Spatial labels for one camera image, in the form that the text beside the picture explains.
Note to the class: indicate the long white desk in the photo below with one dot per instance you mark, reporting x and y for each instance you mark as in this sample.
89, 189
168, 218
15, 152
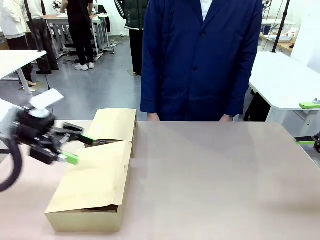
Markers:
275, 22

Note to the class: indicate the person in black striped jacket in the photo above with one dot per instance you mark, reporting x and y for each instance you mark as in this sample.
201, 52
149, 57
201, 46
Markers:
133, 25

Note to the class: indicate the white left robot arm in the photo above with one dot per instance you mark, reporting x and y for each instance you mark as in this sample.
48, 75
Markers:
5, 117

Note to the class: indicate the white table with white leg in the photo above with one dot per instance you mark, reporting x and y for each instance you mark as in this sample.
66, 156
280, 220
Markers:
15, 62

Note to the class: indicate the person's left hand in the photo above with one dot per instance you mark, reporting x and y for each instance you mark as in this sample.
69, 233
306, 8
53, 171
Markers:
225, 118

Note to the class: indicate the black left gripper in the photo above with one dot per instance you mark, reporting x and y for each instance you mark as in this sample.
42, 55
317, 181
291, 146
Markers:
32, 130

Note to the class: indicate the small cardboard box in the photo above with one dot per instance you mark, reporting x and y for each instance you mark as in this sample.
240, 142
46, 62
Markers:
112, 125

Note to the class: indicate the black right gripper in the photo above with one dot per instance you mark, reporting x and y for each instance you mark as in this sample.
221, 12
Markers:
317, 143

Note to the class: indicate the black hanging jacket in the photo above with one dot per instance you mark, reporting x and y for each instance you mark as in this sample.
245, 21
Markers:
105, 17

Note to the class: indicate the person in brown trousers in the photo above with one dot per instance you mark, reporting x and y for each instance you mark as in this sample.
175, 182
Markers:
42, 45

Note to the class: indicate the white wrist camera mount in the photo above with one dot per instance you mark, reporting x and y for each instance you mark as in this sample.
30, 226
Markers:
47, 100

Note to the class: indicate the person's right hand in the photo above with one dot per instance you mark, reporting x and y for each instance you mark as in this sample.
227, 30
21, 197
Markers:
153, 117

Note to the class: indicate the brown-top table with gray legs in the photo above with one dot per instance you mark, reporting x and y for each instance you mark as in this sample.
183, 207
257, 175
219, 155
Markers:
57, 20

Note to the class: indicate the person in blue coat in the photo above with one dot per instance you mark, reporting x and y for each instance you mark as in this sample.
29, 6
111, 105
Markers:
200, 62

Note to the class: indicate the person in cream jacket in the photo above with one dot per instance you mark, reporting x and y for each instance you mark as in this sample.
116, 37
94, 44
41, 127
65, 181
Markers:
10, 20

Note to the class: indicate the wooden table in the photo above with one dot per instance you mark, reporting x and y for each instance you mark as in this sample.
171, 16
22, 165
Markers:
282, 46

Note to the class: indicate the person in black clothes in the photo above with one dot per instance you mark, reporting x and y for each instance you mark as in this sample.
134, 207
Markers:
77, 25

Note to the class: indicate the large cardboard box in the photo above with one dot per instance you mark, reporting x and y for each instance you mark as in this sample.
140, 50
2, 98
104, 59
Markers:
95, 180

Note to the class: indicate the white table with rounded corner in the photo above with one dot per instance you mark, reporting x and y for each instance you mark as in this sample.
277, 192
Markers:
280, 80

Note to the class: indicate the white tray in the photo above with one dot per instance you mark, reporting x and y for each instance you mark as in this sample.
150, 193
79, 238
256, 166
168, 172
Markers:
280, 38

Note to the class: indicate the black tripod pole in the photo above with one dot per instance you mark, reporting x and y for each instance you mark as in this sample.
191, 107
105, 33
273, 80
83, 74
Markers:
281, 27

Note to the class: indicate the thin black pole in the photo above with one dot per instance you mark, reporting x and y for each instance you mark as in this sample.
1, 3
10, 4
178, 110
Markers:
32, 25

